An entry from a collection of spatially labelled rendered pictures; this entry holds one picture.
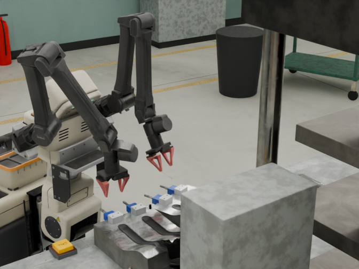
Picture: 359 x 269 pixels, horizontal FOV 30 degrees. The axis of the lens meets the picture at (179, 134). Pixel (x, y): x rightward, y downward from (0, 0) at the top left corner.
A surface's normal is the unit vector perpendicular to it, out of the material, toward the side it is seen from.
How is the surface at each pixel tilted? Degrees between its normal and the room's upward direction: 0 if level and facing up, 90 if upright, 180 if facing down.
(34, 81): 112
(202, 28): 90
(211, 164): 0
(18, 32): 90
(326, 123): 0
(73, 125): 98
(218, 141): 0
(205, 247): 90
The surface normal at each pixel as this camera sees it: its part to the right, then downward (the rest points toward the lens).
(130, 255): -0.80, 0.22
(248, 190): 0.00, -0.92
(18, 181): 0.79, 0.28
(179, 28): 0.55, 0.33
